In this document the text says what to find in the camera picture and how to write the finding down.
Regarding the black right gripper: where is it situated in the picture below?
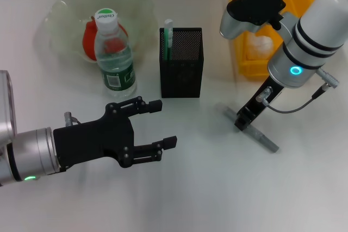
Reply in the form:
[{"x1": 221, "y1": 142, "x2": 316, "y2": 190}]
[{"x1": 234, "y1": 76, "x2": 285, "y2": 132}]

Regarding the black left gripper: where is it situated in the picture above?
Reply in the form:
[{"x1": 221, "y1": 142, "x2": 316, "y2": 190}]
[{"x1": 53, "y1": 96, "x2": 178, "y2": 172}]

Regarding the grey glitter pen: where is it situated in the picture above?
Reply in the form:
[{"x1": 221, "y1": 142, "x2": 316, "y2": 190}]
[{"x1": 216, "y1": 103, "x2": 280, "y2": 153}]

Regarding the white paper ball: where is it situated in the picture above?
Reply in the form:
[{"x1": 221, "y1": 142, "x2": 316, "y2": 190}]
[{"x1": 246, "y1": 33, "x2": 274, "y2": 60}]

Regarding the clear green-label water bottle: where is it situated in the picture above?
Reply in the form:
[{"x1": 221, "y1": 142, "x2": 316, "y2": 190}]
[{"x1": 94, "y1": 8, "x2": 138, "y2": 98}]

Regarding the green utility knife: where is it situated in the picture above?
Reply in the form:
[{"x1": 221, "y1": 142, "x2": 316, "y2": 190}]
[{"x1": 163, "y1": 19, "x2": 174, "y2": 61}]

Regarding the red tomato toy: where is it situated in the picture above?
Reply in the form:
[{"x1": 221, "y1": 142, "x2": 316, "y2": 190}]
[{"x1": 83, "y1": 17, "x2": 128, "y2": 61}]

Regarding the black mesh pen holder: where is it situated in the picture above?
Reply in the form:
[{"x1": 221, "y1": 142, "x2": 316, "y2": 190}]
[{"x1": 159, "y1": 27, "x2": 204, "y2": 99}]

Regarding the pale green glass fruit plate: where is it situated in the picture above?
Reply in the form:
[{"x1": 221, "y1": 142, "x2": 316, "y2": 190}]
[{"x1": 43, "y1": 0, "x2": 160, "y2": 64}]

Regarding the yellow plastic bin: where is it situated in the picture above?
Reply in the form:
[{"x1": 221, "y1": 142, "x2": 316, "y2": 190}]
[{"x1": 229, "y1": 0, "x2": 318, "y2": 80}]

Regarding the silver left wrist connector knob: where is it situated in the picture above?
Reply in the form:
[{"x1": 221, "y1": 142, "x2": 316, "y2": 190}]
[{"x1": 64, "y1": 111, "x2": 82, "y2": 127}]

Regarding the right gripper cable with plug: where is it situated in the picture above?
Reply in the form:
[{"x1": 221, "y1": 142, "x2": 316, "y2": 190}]
[{"x1": 256, "y1": 67, "x2": 341, "y2": 114}]

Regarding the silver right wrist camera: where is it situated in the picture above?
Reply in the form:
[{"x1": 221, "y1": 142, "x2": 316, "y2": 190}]
[{"x1": 219, "y1": 0, "x2": 296, "y2": 42}]

